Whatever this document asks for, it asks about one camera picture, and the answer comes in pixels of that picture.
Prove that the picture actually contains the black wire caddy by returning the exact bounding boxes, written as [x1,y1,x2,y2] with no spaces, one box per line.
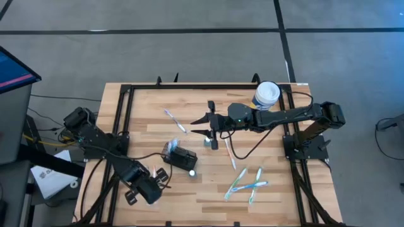
[161,141,199,173]

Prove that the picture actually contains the monitor with blue screen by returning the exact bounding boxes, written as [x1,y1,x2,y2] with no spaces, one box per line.
[0,45,42,95]

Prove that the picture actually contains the purple toothbrush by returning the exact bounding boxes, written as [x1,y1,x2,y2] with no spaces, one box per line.
[163,108,189,134]

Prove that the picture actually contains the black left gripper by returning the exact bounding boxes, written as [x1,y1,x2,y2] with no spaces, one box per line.
[124,167,170,206]

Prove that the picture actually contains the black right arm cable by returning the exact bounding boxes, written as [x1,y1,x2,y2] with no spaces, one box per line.
[220,90,315,160]

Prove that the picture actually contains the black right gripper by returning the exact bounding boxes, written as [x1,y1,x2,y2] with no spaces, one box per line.
[190,100,236,151]

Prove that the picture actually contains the white paper sheet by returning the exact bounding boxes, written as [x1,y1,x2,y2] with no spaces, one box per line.
[30,149,79,200]

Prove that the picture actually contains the black stand beam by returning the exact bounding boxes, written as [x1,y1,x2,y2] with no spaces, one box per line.
[17,143,86,179]

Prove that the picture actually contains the green toothbrush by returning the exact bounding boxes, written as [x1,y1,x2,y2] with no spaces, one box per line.
[248,166,263,205]
[223,167,248,202]

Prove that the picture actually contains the Lysol wipes canister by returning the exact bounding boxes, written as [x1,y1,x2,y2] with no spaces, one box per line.
[250,81,282,112]

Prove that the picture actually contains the yellow floor cable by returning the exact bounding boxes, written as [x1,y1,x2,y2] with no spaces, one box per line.
[21,134,78,148]

